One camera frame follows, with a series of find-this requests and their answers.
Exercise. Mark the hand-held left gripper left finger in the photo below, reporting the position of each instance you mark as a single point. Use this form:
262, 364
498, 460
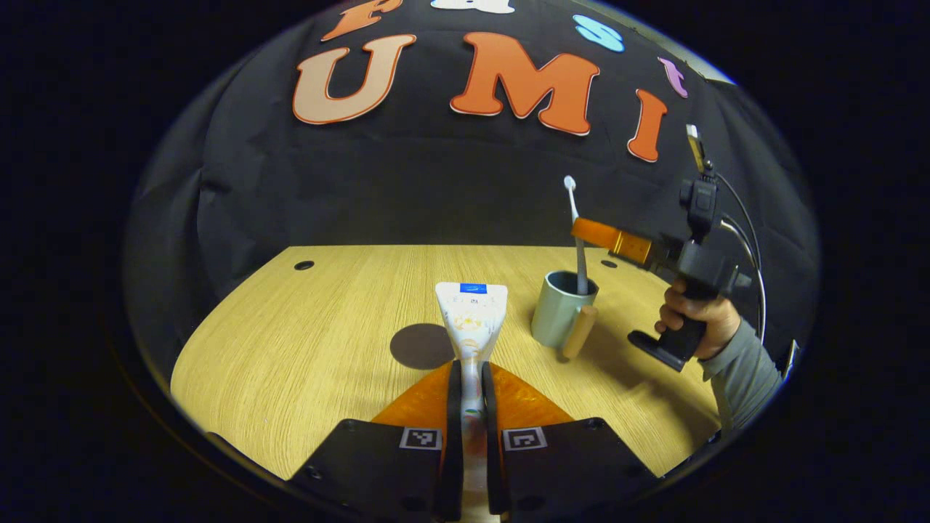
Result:
454, 450

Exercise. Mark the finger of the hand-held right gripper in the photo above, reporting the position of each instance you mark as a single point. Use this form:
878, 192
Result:
603, 236

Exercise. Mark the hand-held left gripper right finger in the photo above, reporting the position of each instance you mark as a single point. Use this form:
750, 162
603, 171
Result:
492, 450

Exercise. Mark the pale blue toothbrush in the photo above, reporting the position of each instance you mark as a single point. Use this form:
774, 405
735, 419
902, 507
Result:
582, 272

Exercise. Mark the dark brown round coaster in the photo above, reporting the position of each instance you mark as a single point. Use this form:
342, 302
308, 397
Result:
418, 347

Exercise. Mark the white toothpaste tube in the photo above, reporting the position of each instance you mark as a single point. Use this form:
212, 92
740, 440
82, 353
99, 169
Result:
472, 319

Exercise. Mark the wooden desktop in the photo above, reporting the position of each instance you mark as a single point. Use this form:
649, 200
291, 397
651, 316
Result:
305, 349

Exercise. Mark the black backdrop cloth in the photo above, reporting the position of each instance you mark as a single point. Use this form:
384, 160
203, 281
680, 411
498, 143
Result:
436, 189

